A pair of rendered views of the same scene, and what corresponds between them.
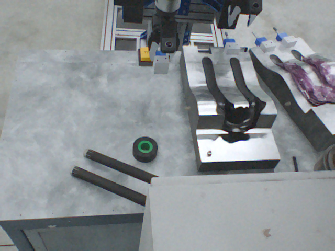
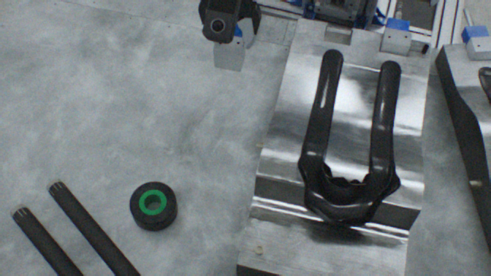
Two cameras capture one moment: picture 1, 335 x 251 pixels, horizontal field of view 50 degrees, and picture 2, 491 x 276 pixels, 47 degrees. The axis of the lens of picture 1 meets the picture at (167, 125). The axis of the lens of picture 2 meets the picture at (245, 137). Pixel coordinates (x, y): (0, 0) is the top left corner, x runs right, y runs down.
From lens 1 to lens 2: 0.44 m
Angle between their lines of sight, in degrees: 16
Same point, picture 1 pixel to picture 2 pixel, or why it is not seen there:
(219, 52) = (366, 44)
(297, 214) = not seen: outside the picture
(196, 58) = (314, 50)
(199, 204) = not seen: outside the picture
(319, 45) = not seen: outside the picture
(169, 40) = (221, 16)
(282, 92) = (473, 155)
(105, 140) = (98, 169)
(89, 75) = (122, 39)
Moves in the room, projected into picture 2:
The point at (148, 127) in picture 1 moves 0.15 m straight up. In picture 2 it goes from (182, 162) to (174, 120)
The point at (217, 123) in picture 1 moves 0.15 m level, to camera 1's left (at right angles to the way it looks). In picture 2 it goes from (294, 196) to (213, 157)
